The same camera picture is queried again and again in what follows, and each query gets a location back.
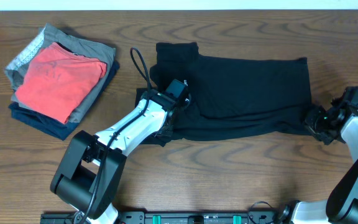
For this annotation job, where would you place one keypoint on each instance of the navy folded garment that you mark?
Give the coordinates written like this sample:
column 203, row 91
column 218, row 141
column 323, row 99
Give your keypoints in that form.
column 51, row 126

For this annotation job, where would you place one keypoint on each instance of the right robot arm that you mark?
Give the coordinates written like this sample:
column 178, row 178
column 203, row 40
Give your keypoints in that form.
column 342, row 204

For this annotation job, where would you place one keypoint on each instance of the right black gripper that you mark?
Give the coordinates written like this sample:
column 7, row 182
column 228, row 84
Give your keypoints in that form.
column 310, row 122

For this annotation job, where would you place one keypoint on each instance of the grey folded garment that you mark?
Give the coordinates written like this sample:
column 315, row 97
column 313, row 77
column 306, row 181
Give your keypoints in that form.
column 16, row 69

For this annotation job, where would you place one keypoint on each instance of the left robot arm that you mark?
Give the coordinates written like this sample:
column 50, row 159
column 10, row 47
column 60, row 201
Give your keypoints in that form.
column 89, row 173

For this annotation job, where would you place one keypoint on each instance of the black polo shirt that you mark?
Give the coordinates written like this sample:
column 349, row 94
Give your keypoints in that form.
column 232, row 98

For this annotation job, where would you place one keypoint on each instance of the red folded shirt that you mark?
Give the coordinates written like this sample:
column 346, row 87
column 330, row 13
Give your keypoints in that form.
column 57, row 81

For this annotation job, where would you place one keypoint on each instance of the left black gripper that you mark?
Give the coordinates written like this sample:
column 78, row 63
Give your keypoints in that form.
column 169, row 133

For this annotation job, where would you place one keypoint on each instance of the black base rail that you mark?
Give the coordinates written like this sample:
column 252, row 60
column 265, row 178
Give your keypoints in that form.
column 253, row 217

